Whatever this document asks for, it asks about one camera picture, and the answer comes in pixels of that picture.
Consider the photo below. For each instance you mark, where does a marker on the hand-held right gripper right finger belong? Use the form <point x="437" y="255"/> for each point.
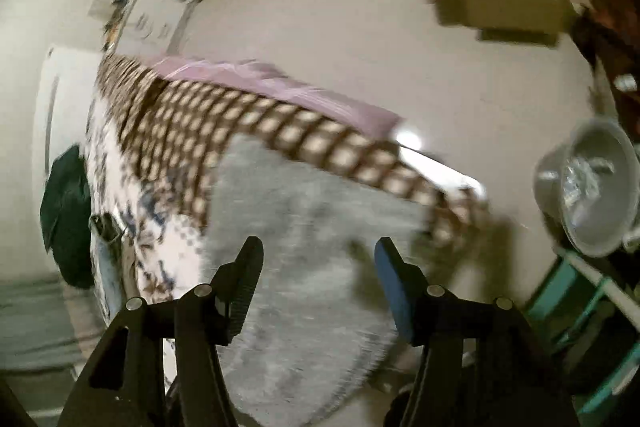
<point x="395" y="287"/>

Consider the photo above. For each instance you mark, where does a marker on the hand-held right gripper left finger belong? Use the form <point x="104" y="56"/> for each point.
<point x="245" y="282"/>

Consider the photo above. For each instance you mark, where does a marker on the grey fluffy blanket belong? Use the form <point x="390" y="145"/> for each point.
<point x="300" y="257"/>

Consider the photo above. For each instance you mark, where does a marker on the brown checkered bed sheet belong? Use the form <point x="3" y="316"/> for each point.
<point x="200" y="132"/>

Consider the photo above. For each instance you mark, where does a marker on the teal metal stand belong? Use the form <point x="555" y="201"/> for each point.
<point x="565" y="302"/>

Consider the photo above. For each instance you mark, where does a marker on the dark green quilt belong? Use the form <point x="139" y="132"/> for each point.
<point x="67" y="217"/>

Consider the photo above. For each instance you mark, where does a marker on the white plastic basin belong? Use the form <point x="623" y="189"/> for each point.
<point x="595" y="187"/>

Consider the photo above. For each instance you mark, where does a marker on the reddish brown cloth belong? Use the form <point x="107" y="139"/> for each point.
<point x="610" y="22"/>

